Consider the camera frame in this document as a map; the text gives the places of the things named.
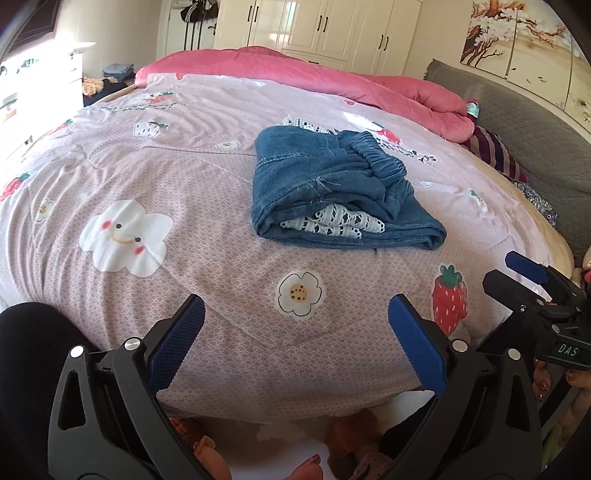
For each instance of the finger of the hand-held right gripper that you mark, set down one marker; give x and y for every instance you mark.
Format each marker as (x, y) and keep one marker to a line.
(526, 264)
(512, 288)

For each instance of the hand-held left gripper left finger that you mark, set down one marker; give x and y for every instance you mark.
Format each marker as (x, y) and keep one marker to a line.
(178, 337)

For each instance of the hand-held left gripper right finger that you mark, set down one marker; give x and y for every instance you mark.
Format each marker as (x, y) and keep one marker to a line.
(415, 341)

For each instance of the blue denim pants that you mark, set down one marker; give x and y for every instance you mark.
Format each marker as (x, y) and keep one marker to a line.
(323, 184)

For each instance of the person's right hand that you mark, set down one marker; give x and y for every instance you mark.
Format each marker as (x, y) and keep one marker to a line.
(541, 381)

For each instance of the floral patterned cloth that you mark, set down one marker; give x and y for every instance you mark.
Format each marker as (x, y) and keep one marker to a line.
(538, 203)

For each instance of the person's right leg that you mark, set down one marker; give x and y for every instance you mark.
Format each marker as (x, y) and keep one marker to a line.
(406, 434)

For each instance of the person's leg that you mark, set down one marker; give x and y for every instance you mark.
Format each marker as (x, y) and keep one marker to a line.
(32, 350)
(406, 434)

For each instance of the pink printed quilt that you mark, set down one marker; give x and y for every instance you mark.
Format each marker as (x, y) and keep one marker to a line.
(207, 230)

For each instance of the orange plush slipper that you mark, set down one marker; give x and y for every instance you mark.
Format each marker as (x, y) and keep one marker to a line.
(205, 450)
(351, 434)

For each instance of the striped pillow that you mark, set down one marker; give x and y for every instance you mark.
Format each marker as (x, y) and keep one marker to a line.
(494, 150)

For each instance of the grey padded headboard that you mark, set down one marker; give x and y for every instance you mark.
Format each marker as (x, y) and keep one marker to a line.
(517, 120)

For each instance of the person's left leg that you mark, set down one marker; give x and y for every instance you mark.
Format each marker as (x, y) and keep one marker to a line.
(32, 350)

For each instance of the teal patterned cloth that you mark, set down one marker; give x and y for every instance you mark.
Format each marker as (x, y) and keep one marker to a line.
(473, 108)

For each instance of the yellow floral cloth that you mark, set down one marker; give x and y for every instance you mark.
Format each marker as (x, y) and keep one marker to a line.
(92, 86)

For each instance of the stack of folded clothes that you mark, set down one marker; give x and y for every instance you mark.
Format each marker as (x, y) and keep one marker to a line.
(119, 73)

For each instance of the white chest of drawers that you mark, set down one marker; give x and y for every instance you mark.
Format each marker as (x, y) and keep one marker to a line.
(46, 92)

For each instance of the pink blanket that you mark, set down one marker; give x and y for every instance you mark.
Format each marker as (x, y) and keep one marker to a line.
(300, 74)

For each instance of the white wardrobe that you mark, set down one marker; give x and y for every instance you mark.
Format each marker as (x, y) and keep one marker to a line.
(304, 27)

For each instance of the dark hanging clothes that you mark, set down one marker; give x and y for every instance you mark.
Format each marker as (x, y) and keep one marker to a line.
(196, 11)

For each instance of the wooden bed frame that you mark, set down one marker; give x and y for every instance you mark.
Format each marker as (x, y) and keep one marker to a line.
(561, 251)

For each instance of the blossom wall painting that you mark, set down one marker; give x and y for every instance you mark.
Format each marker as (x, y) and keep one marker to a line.
(517, 46)

